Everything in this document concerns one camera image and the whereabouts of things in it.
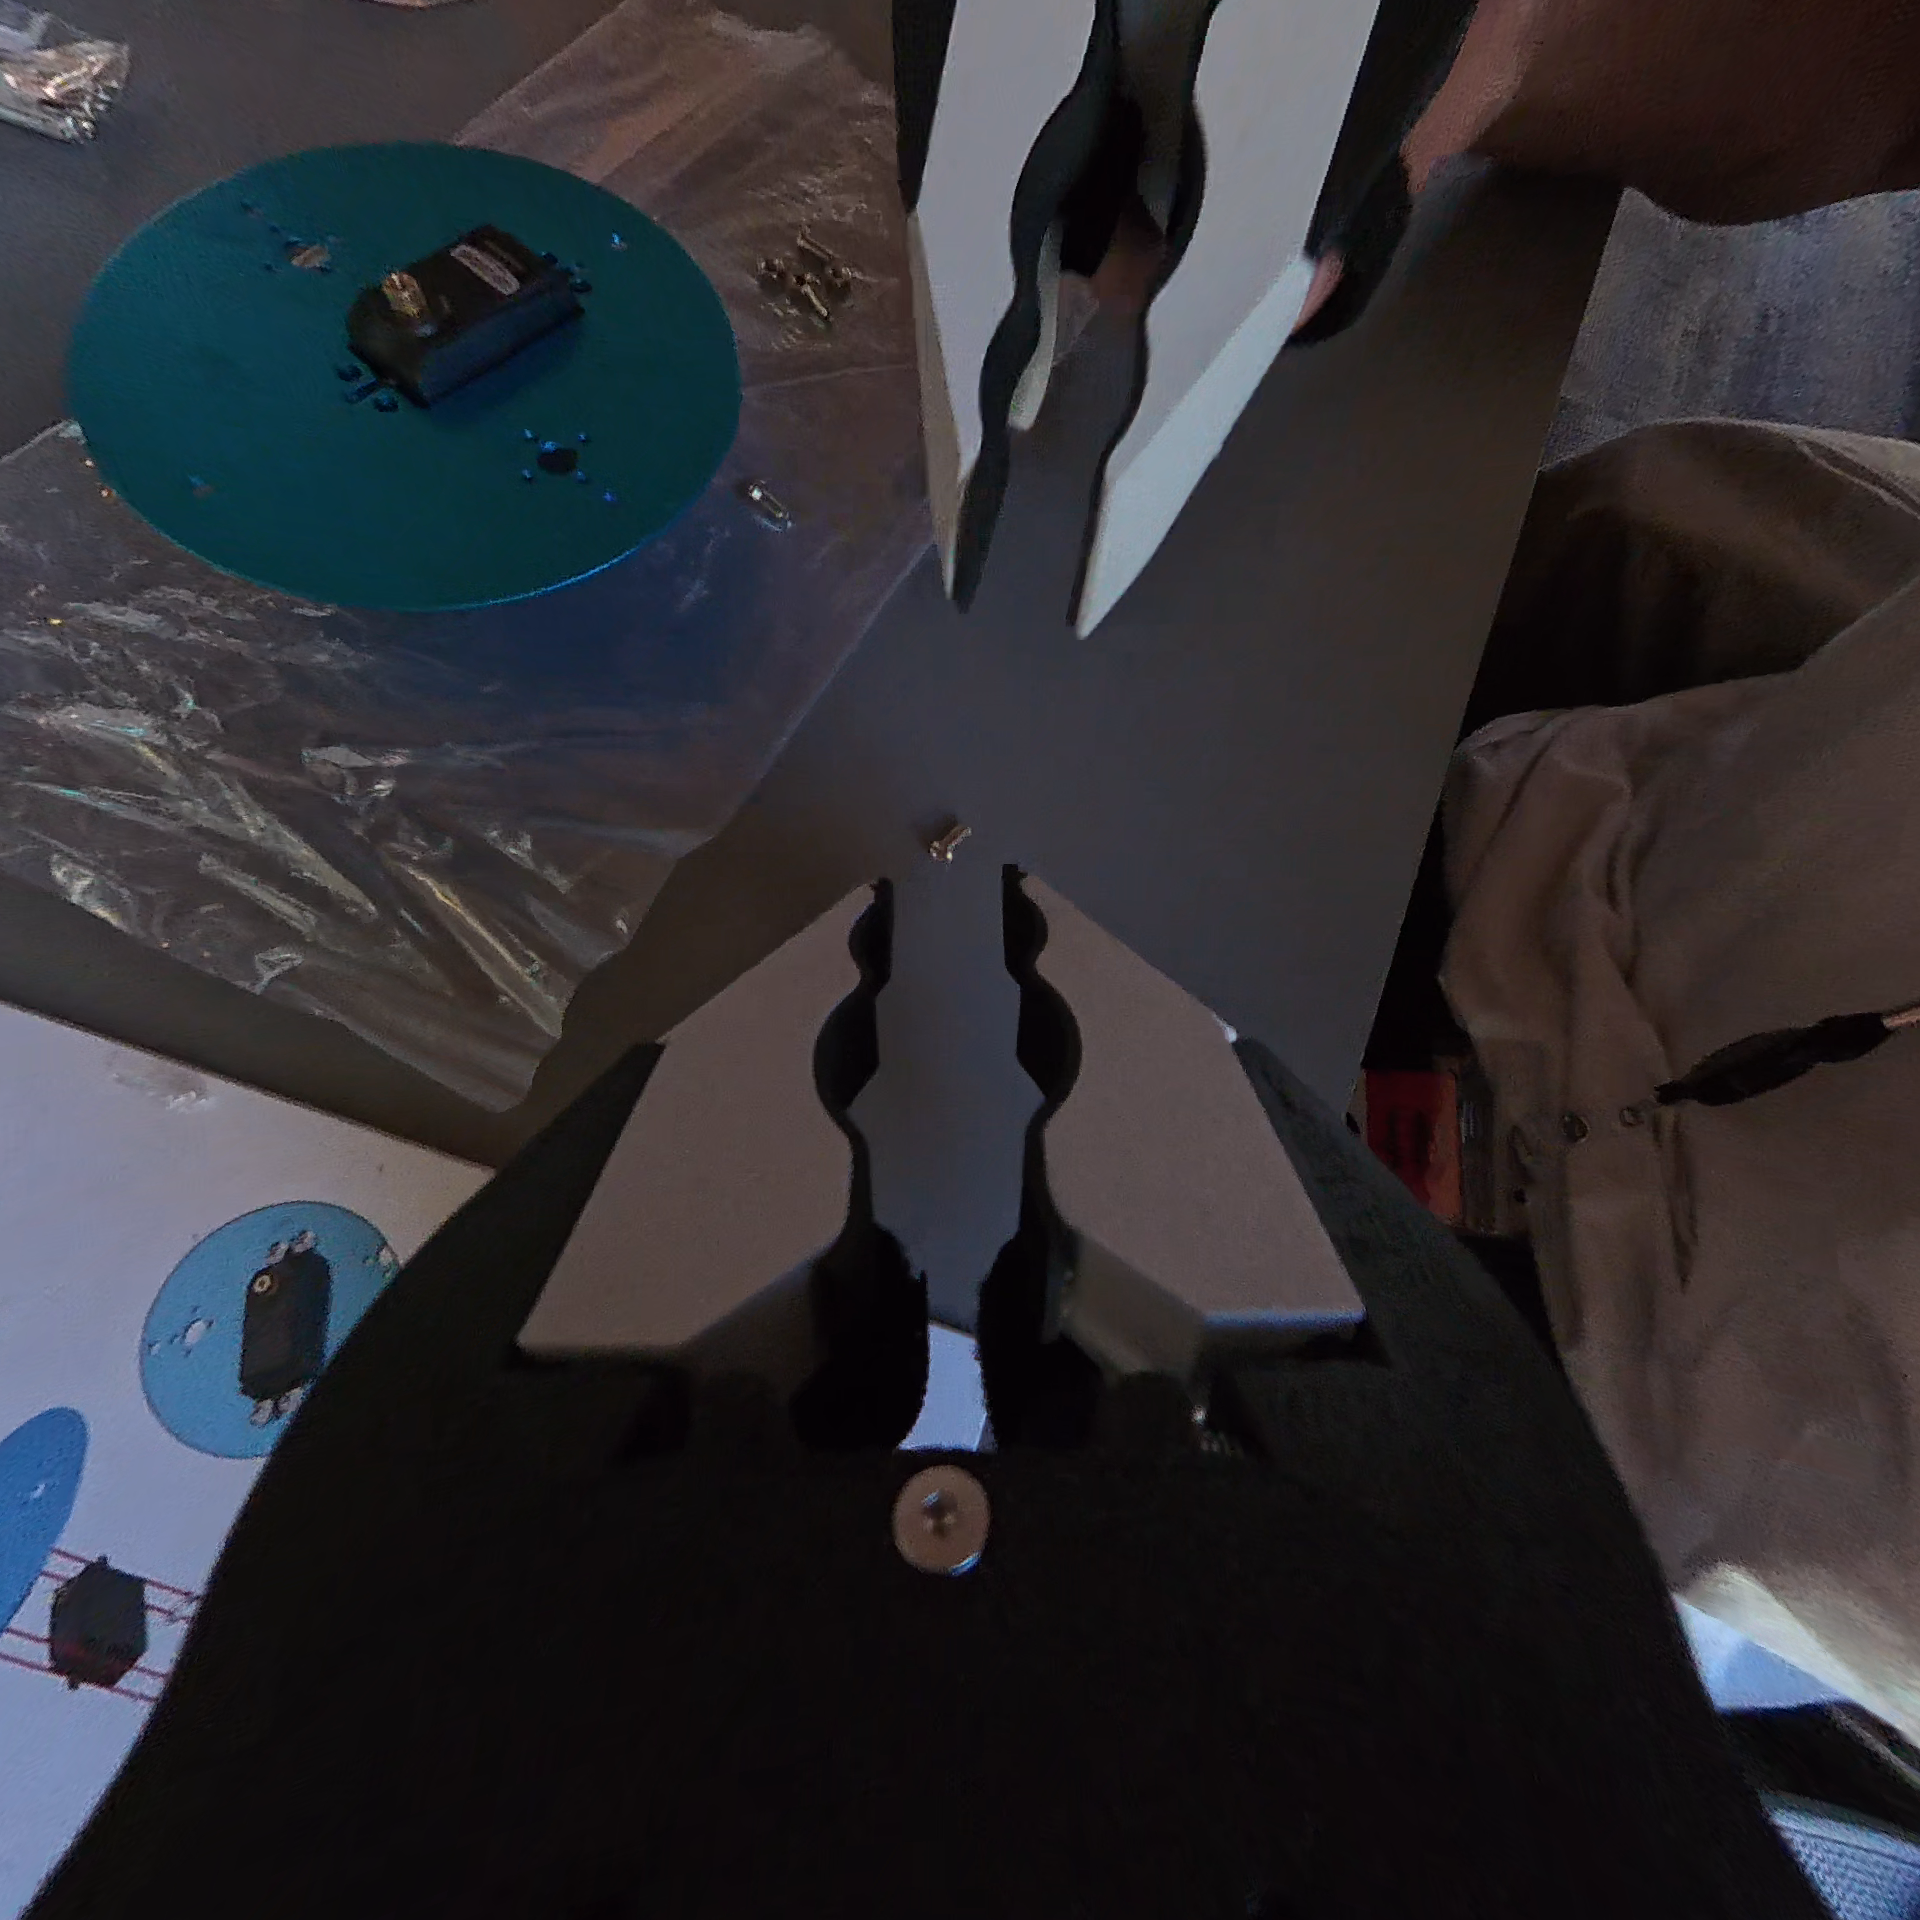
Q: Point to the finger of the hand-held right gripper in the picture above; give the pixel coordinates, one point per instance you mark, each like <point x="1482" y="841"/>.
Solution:
<point x="1275" y="135"/>
<point x="974" y="121"/>

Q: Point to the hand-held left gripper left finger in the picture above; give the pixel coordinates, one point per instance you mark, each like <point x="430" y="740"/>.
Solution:
<point x="690" y="1200"/>

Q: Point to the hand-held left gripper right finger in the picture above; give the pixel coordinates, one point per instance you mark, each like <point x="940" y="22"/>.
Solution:
<point x="1184" y="1185"/>

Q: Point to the black servo motor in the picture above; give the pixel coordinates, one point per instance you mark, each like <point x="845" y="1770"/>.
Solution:
<point x="465" y="308"/>

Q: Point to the blue round metal plate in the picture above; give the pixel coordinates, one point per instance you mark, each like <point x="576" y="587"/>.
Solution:
<point x="225" y="435"/>

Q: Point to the person's right hand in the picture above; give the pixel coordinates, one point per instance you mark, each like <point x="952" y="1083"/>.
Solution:
<point x="1681" y="91"/>

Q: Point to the red printed label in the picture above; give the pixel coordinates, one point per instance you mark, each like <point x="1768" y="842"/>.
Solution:
<point x="1418" y="1149"/>

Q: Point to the clear plastic bag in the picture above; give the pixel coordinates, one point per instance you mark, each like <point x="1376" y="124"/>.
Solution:
<point x="374" y="780"/>

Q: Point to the white instruction sheet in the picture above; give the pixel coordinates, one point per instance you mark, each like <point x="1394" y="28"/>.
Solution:
<point x="134" y="1141"/>

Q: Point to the pile of small screw bags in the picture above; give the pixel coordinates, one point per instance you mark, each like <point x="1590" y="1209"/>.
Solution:
<point x="52" y="74"/>

